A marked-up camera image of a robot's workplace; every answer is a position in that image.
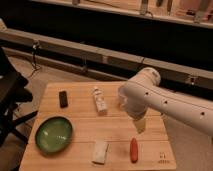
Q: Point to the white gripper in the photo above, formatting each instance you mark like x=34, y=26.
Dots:
x=140, y=124

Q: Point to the white sponge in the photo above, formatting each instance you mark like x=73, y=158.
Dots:
x=99, y=152

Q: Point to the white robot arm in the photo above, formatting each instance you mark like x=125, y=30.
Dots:
x=142, y=91

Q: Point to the green ceramic bowl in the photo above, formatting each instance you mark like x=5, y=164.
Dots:
x=53, y=135

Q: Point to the red carrot-shaped object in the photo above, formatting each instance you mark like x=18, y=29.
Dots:
x=134, y=150

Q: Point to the white tube bottle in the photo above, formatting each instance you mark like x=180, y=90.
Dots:
x=99, y=101

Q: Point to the black rectangular block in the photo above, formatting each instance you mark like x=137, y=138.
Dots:
x=63, y=99

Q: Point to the black chair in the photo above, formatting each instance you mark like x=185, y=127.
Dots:
x=12, y=90

